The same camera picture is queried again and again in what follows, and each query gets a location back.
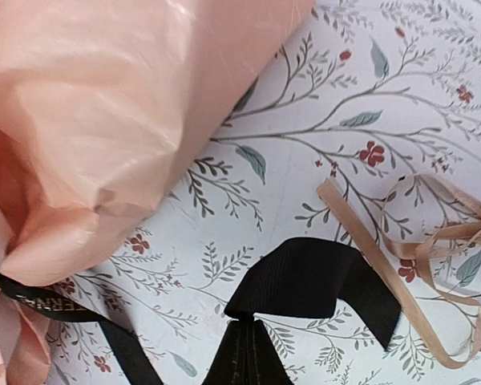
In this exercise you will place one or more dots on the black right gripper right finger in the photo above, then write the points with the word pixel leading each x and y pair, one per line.
pixel 263 365

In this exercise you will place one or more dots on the tan ribbon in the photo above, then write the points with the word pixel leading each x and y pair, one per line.
pixel 449 240

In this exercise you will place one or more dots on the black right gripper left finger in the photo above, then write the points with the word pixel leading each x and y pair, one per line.
pixel 229 366

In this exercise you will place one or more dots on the peach wrapping paper sheet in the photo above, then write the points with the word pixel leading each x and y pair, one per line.
pixel 103 105

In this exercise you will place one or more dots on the black printed ribbon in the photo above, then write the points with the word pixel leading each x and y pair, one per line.
pixel 304 277

